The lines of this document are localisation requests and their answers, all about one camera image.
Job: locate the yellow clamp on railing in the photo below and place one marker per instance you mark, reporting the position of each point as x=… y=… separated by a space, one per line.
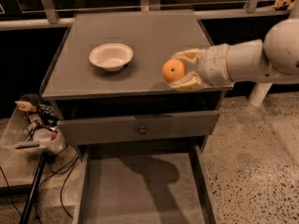
x=282 y=4

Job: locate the metal railing frame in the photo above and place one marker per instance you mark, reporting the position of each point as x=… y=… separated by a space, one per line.
x=34 y=14

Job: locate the grey drawer cabinet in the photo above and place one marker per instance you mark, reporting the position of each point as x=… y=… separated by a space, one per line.
x=77 y=89

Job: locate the black stand leg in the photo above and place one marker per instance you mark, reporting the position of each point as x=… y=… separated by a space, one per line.
x=26 y=213

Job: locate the grey top drawer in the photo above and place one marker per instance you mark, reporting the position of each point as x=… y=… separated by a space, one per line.
x=79 y=132

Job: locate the round metal drawer knob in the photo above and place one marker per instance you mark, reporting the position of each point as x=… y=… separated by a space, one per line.
x=142 y=130

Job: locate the white paper bowl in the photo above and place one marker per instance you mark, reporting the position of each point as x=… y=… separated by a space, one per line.
x=111 y=57

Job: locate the clear plastic bin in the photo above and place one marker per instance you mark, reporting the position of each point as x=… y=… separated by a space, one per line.
x=29 y=133

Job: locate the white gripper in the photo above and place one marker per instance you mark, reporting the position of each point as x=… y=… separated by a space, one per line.
x=213 y=64

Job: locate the crumpled snack bag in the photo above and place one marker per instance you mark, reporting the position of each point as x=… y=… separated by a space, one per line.
x=47 y=111

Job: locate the grey open middle drawer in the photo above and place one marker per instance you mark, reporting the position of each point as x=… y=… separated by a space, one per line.
x=144 y=187

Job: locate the orange fruit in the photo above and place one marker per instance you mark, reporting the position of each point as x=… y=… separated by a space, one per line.
x=173 y=70

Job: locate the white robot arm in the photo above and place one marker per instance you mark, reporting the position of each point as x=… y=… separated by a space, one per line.
x=273 y=60

